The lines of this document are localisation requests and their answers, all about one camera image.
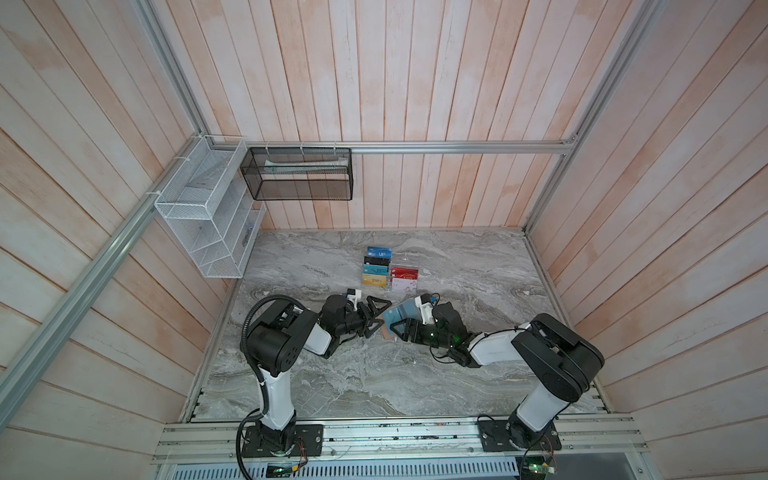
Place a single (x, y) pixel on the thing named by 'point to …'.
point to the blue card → (380, 252)
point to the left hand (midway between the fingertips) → (389, 317)
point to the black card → (374, 260)
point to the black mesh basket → (299, 173)
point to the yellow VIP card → (374, 280)
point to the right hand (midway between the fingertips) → (397, 328)
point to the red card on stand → (404, 273)
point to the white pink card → (404, 286)
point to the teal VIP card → (375, 269)
